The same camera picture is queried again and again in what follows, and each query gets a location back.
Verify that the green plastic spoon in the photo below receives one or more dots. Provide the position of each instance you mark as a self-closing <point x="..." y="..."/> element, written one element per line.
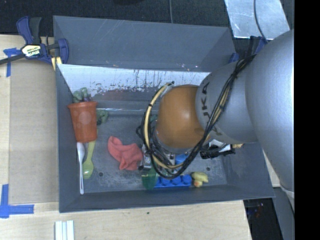
<point x="88" y="167"/>

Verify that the brown cardboard board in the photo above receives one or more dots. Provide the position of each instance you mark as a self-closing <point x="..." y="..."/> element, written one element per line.
<point x="32" y="134"/>

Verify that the orange plastic cup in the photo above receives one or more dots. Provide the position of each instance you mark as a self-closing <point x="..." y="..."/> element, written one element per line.
<point x="84" y="121"/>

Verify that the blue toy brick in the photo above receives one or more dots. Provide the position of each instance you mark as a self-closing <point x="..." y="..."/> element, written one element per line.
<point x="175" y="181"/>

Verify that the grey metal bin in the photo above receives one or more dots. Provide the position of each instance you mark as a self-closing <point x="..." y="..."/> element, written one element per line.
<point x="120" y="46"/>

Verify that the green translucent plastic piece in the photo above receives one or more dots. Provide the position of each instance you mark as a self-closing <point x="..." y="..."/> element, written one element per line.
<point x="149" y="181"/>

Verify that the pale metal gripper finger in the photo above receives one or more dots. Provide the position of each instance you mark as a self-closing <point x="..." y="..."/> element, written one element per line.
<point x="147" y="160"/>

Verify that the yellow rubber duck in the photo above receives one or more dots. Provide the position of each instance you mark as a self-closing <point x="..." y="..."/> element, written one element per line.
<point x="199" y="177"/>

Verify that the red cloth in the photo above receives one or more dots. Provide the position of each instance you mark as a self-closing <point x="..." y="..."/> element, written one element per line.
<point x="125" y="154"/>

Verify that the green toy plant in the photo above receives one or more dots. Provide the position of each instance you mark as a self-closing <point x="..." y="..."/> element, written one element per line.
<point x="80" y="95"/>

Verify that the green toy leaf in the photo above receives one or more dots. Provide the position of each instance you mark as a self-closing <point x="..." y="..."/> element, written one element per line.
<point x="102" y="116"/>

